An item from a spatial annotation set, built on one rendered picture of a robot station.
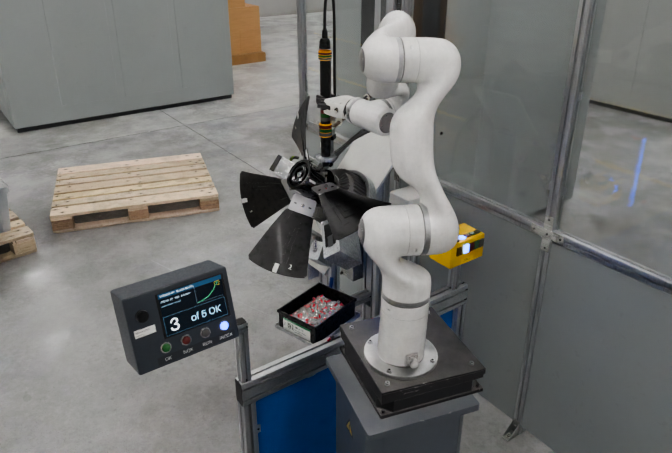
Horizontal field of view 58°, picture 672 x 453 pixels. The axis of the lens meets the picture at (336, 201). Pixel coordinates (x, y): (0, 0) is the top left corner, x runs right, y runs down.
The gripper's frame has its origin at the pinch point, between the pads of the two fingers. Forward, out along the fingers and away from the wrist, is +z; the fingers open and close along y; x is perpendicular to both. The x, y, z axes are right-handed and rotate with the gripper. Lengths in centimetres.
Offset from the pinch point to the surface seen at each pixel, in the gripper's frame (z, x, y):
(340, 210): -14.8, -33.4, -4.5
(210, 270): -39, -25, -61
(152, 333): -42, -34, -78
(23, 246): 251, -145, -74
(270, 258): 2, -54, -22
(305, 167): 8.2, -25.9, -3.2
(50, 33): 544, -54, 24
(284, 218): 6.7, -42.6, -13.4
